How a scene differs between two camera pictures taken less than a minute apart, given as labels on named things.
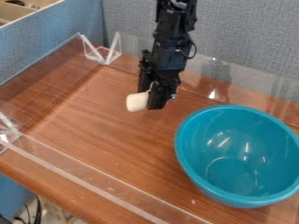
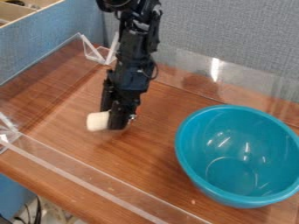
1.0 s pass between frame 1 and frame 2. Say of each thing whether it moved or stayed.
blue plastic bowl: stayed
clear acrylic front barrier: stayed
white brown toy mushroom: moved
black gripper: moved
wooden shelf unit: stayed
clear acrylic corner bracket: stayed
